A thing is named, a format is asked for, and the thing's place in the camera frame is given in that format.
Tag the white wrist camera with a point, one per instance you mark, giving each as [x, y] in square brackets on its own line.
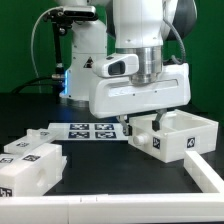
[116, 65]

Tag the white fiducial marker base plate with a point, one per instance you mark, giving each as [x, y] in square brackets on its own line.
[89, 131]

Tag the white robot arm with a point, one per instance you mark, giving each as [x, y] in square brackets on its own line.
[132, 27]

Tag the black camera on stand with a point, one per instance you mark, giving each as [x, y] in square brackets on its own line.
[62, 19]

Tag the white L-shaped obstacle frame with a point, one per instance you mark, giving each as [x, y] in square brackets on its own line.
[205, 206]

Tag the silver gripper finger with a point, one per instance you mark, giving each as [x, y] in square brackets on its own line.
[122, 120]
[156, 121]

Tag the white cabinet top block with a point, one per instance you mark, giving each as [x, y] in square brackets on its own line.
[39, 171]

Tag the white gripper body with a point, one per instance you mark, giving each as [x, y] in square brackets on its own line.
[118, 96]

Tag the white cabinet body box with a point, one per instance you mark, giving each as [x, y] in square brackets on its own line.
[179, 132]

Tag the white cabinet door panel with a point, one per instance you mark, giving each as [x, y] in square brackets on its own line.
[9, 159]
[30, 141]

